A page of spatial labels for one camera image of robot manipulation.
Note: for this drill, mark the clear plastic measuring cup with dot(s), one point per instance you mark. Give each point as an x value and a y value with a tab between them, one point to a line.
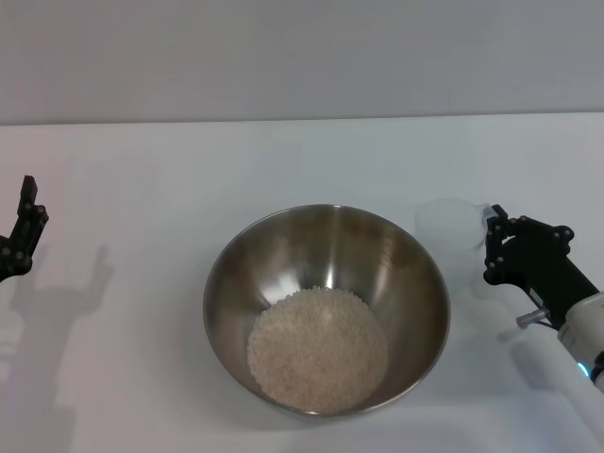
448	226

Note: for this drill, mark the stainless steel mixing bowl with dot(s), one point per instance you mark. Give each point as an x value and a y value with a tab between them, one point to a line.
415	292

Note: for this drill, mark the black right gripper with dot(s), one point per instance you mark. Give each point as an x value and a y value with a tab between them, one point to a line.
542	273

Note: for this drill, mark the white rice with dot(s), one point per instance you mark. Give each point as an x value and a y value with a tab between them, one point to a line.
316	349

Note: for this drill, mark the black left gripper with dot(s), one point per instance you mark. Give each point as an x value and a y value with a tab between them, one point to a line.
5	259

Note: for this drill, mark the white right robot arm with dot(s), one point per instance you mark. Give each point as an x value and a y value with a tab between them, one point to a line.
585	330

